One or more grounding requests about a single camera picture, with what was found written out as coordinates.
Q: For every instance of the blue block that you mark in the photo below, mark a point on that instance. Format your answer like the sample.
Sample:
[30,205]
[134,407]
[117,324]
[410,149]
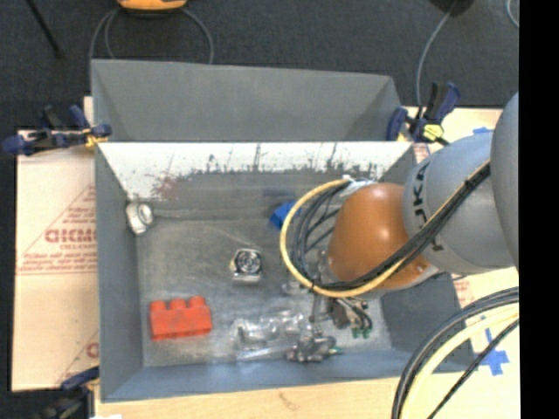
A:
[280,215]

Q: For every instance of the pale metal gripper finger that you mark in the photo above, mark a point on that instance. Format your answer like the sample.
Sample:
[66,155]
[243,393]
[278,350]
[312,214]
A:
[305,356]
[318,344]

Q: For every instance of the red toy brick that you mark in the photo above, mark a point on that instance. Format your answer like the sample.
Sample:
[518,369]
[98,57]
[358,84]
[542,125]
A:
[180,319]

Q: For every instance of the white small cup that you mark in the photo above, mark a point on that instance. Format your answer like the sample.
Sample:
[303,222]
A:
[140,216]

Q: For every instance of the grey metal bin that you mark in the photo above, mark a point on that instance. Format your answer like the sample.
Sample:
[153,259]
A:
[196,251]

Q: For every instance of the silver square metal fan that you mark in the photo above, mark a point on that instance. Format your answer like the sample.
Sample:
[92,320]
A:
[247,263]

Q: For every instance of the clear plastic bottle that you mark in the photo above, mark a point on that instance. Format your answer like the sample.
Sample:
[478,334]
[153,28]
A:
[264,330]

